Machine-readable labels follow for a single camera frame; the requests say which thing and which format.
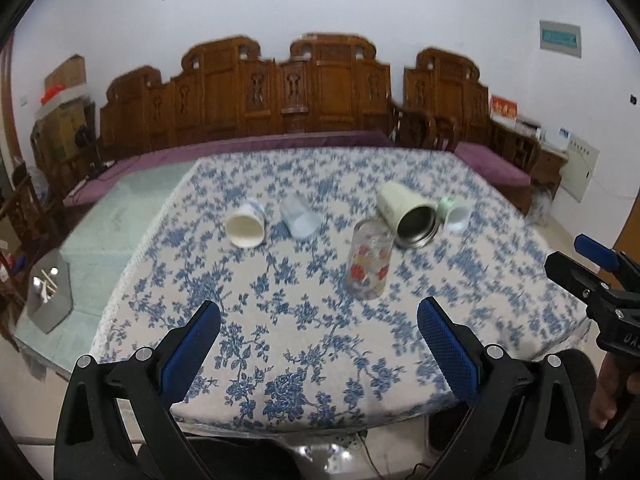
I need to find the purple sofa cushion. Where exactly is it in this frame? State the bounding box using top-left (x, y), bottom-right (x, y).
top-left (62, 129), bottom-right (534, 208)

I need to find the printed clear glass cup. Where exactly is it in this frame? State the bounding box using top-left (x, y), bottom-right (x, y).
top-left (345, 218), bottom-right (394, 300)

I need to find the clear plastic cup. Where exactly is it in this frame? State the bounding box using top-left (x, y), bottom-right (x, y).
top-left (280, 194), bottom-right (322, 240)

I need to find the small green white cup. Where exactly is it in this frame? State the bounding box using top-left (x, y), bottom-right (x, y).
top-left (437, 196), bottom-right (472, 233)

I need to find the carved wooden armchair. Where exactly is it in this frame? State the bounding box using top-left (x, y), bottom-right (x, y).
top-left (387, 99), bottom-right (460, 153)

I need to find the blue floral tablecloth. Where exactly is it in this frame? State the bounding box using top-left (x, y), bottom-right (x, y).
top-left (91, 148), bottom-right (589, 432)

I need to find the cream steel thermos cup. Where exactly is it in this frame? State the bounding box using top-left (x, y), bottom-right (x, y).
top-left (376, 181), bottom-right (440, 249)

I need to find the person's right hand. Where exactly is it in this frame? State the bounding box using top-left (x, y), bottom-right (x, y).
top-left (589, 353), bottom-right (640, 429)

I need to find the cardboard boxes stack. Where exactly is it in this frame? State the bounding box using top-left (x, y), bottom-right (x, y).
top-left (30, 54), bottom-right (94, 174)

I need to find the carved wooden sofa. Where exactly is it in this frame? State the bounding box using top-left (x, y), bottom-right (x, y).
top-left (96, 32), bottom-right (494, 162)

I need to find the striped white paper cup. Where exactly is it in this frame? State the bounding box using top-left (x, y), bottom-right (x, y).
top-left (224, 197), bottom-right (267, 249)

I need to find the wall electrical panel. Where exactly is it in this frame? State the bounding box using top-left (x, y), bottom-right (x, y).
top-left (560, 133), bottom-right (600, 203)

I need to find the wooden side table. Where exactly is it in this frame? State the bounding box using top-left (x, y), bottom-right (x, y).
top-left (487, 114), bottom-right (572, 201)

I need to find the green wall sign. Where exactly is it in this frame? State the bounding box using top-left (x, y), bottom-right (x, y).
top-left (539, 21), bottom-right (582, 58)

